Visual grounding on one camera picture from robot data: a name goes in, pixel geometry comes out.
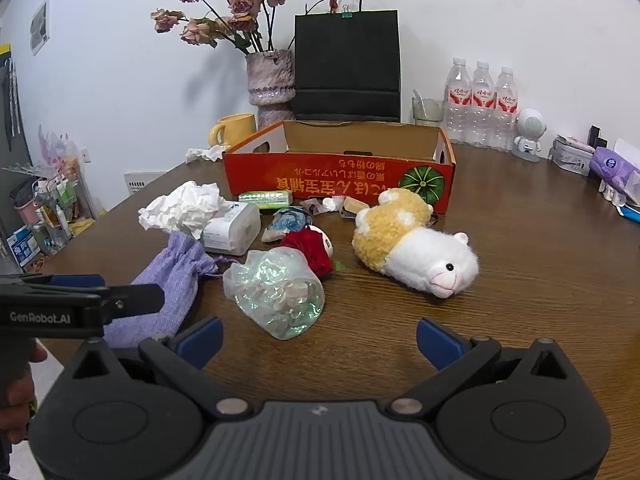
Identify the beige wrapped block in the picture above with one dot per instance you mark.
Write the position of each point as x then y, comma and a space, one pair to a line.
356, 206

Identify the black paper bag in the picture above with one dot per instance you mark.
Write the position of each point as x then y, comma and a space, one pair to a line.
347, 65

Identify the person's left hand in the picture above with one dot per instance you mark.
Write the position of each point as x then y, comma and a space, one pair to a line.
20, 400

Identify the green packet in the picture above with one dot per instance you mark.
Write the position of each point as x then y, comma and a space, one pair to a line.
265, 199

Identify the small crumpled tissue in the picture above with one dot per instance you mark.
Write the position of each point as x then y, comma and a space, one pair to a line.
207, 153

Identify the white tissue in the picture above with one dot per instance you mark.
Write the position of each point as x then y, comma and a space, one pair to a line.
185, 207

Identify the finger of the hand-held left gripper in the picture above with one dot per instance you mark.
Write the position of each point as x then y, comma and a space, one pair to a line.
135, 300
75, 280

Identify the white robot figure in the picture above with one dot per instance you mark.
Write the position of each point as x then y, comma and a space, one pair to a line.
530, 127

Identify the purple tissue pack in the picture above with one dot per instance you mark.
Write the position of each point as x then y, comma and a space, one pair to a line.
612, 167

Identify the wall socket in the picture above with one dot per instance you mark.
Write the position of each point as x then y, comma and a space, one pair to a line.
85, 155

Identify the cluttered storage rack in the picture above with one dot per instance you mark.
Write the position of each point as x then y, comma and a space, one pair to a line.
47, 210

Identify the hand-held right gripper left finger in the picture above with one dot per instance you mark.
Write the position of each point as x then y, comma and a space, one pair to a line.
202, 342

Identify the blue patterned pouch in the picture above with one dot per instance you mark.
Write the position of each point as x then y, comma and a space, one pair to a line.
287, 222

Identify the small clear wrapper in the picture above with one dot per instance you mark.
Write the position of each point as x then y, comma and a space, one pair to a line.
311, 206

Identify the small red charm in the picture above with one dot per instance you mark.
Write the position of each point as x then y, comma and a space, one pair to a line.
333, 5

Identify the clear drinking glass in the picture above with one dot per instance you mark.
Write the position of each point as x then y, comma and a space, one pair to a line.
427, 112

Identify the white and yellow plush alpaca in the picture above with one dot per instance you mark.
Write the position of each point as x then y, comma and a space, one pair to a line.
415, 245

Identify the red fabric rose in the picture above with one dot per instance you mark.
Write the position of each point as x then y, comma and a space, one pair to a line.
312, 252

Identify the grey metal cabinet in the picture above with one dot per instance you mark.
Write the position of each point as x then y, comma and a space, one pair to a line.
10, 110

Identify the orange cardboard box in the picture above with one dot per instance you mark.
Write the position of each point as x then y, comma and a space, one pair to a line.
340, 180

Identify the clear iridescent plastic bag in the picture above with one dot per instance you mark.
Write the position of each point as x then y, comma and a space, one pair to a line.
275, 295

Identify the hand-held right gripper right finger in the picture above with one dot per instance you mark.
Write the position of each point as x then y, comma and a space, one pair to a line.
437, 345

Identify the wall notice sheet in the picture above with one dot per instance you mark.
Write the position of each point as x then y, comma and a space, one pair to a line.
40, 25

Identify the white round wrapped candy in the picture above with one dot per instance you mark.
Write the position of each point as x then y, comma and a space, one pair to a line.
332, 203

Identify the spoon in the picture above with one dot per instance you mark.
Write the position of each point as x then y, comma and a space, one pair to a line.
421, 100

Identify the printed tin box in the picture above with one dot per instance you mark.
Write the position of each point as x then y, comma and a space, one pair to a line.
570, 157

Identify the yellow mug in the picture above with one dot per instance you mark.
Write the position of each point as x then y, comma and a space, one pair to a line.
237, 132

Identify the black rectangular item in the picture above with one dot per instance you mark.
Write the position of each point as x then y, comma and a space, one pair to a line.
596, 136

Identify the dried pink roses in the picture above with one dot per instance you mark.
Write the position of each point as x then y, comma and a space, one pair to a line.
240, 7

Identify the purple mottled vase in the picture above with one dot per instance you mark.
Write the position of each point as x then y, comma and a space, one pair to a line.
270, 90

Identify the teal binder clip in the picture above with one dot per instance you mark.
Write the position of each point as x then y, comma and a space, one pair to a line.
347, 12

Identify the clear water bottle red label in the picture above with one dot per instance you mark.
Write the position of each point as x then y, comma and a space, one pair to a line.
457, 105
482, 107
506, 110

